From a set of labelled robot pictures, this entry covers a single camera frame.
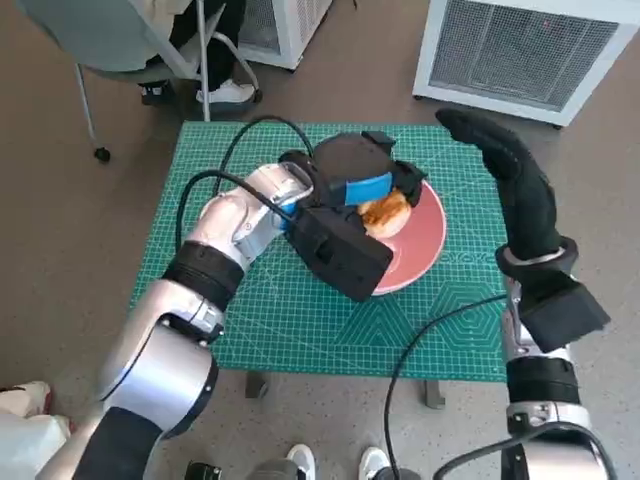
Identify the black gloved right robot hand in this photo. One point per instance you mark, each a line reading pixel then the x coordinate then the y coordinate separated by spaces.
pixel 530 200

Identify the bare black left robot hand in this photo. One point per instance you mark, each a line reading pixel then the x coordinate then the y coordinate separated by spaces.
pixel 350 160

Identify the long striped toy bread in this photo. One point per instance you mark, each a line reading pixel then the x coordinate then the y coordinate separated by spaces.
pixel 385 217

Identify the pink bowl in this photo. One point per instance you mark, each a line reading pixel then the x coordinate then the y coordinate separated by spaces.
pixel 420 240

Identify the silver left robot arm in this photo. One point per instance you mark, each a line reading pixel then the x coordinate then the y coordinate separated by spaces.
pixel 160 360

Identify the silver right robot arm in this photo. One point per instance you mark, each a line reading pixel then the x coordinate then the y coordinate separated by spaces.
pixel 542 380

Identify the large white mesh cabinet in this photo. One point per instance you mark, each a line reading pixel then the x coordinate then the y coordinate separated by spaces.
pixel 520 55

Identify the small white mesh cabinet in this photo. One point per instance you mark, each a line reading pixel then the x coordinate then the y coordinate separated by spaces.
pixel 295 25

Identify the seated person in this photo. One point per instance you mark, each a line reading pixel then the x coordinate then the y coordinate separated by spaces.
pixel 220 50

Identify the green cutting mat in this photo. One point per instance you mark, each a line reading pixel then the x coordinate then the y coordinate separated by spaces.
pixel 300 330

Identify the grey table leg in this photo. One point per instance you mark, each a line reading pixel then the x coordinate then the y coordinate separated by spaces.
pixel 434 395
pixel 256 385

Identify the grey office chair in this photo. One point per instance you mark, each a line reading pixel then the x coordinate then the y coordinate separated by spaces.
pixel 95 35

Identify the white shoe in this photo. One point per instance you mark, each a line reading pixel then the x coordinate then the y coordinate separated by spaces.
pixel 374 462
pixel 301 460

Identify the grey robot body part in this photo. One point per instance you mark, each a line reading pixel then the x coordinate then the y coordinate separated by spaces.
pixel 272 471

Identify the black robot body block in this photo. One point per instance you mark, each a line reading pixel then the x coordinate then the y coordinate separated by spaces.
pixel 202 471

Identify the person in white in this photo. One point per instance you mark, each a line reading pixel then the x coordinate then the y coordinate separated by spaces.
pixel 25 445

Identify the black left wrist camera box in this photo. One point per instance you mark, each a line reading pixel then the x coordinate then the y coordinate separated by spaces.
pixel 345 255

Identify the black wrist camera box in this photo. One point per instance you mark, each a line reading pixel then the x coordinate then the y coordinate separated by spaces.
pixel 345 255
pixel 565 315

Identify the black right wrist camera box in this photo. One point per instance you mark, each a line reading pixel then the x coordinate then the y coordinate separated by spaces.
pixel 565 315

